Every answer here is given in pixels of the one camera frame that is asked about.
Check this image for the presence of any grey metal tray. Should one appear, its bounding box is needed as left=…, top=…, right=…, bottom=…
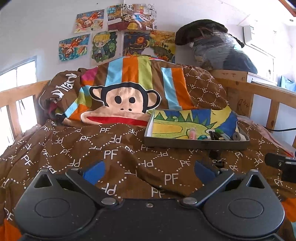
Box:
left=144, top=111, right=250, bottom=150

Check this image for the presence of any white air conditioner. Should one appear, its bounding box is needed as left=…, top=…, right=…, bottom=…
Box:
left=243, top=25, right=276, bottom=57

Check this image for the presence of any dark swirl painting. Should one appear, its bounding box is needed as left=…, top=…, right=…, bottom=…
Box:
left=123, top=31, right=150, bottom=56

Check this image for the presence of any orange landscape painting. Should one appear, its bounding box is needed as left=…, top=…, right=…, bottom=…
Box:
left=149, top=30, right=176, bottom=63

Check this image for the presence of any white USB charger plug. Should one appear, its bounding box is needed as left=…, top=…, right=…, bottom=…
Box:
left=232, top=132, right=247, bottom=141

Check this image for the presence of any anime drawing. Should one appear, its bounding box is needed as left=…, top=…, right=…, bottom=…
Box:
left=74, top=9, right=104, bottom=33
left=58, top=34, right=90, bottom=61

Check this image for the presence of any green cap marker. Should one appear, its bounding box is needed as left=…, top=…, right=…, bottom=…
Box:
left=215, top=128, right=231, bottom=141

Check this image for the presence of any anime drawing lower left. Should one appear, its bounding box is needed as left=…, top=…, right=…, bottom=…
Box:
left=58, top=34, right=90, bottom=61

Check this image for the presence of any brown PF patterned duvet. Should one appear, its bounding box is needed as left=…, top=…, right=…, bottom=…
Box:
left=0, top=65, right=296, bottom=232

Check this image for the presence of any bagged bedding bundle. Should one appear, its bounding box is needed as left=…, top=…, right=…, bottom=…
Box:
left=191, top=32, right=258, bottom=75

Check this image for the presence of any teal nail polish bottle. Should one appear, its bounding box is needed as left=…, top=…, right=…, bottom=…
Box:
left=198, top=135, right=211, bottom=140

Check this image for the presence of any black fuzzy hat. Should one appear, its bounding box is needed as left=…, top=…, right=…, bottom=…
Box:
left=174, top=19, right=245, bottom=49

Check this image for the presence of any black power cable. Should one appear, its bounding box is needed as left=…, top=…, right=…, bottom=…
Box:
left=263, top=126, right=296, bottom=133

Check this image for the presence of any anime drawing upper left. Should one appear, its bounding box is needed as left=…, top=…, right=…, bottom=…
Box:
left=74, top=9, right=104, bottom=33

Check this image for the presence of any blue hanging clothing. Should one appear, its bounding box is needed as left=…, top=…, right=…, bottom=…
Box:
left=279, top=76, right=296, bottom=92

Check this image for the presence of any dinosaur painting paper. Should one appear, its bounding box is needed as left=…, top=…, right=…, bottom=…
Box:
left=147, top=106, right=238, bottom=139

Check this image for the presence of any cartoon drawing upper right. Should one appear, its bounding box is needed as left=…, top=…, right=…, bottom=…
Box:
left=107, top=4, right=157, bottom=31

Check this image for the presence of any pink cosmetic tube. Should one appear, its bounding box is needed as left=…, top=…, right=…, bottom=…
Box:
left=188, top=128, right=197, bottom=140

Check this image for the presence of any blond character drawing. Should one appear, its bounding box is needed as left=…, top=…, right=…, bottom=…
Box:
left=91, top=31, right=118, bottom=65

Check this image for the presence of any wooden side rail left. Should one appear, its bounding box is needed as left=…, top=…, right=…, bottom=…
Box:
left=0, top=80, right=51, bottom=140

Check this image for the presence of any striped monkey face pillow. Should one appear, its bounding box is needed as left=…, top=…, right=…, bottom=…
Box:
left=39, top=55, right=194, bottom=126

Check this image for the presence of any black binder clip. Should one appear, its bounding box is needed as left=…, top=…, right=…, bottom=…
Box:
left=209, top=150, right=225, bottom=169

